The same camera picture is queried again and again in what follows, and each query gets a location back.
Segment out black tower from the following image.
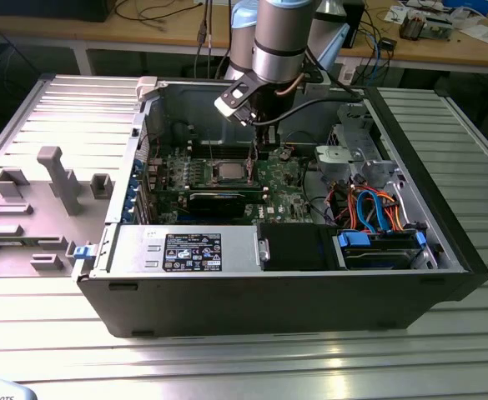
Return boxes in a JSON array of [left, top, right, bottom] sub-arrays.
[[343, 0, 368, 49]]

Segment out metal heat sink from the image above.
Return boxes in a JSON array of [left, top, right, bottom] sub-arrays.
[[399, 10, 427, 42]]

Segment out silver metal drive cage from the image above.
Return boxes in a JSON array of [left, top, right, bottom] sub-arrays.
[[313, 102, 400, 187]]

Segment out black power cable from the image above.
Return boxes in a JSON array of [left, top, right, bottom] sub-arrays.
[[300, 153, 339, 228]]

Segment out black cable with white label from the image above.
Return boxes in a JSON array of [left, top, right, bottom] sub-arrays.
[[172, 119, 199, 141]]

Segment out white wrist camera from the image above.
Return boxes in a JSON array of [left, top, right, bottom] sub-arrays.
[[213, 81, 256, 126]]

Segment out orange wire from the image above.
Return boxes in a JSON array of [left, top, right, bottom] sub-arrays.
[[383, 189, 407, 233]]

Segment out blue plastic latch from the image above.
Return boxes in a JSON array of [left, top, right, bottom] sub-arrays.
[[72, 244, 98, 263]]

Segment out hard disk in blue carrier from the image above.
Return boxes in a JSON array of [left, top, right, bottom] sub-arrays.
[[333, 230, 428, 271]]

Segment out green motherboard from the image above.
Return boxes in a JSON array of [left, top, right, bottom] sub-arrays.
[[142, 142, 314, 225]]

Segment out wooden workbench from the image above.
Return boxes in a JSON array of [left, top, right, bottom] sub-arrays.
[[0, 0, 488, 76]]

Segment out blue flat wire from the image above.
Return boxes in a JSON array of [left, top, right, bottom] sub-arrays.
[[355, 187, 390, 234]]

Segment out black camera cable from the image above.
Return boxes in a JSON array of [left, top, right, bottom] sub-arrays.
[[249, 93, 364, 127]]

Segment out black graphics card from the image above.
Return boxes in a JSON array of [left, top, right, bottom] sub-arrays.
[[149, 189, 249, 218]]

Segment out grey parts rack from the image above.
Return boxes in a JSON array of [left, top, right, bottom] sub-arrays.
[[0, 145, 116, 279]]

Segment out silver power supply unit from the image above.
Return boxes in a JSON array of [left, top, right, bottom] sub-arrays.
[[108, 224, 262, 277]]

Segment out black equipment box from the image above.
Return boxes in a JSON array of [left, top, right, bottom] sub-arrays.
[[0, 0, 111, 23]]

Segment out white papers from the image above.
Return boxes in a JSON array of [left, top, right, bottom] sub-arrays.
[[460, 23, 488, 43]]

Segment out loose circuit board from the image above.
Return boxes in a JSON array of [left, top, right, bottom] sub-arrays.
[[425, 16, 453, 41]]

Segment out blue box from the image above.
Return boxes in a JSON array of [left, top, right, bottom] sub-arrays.
[[442, 0, 488, 14]]

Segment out grey plastic case latch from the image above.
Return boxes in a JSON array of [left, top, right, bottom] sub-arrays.
[[136, 76, 162, 102]]

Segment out black PC case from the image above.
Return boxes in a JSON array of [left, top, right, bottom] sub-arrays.
[[71, 74, 488, 339]]

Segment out black plastic shroud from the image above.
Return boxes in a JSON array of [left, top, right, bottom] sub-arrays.
[[257, 222, 337, 272]]

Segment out silver CPU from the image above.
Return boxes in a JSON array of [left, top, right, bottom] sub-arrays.
[[219, 163, 247, 182]]

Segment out metal socket cover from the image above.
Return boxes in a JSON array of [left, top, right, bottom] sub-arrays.
[[245, 145, 258, 183]]

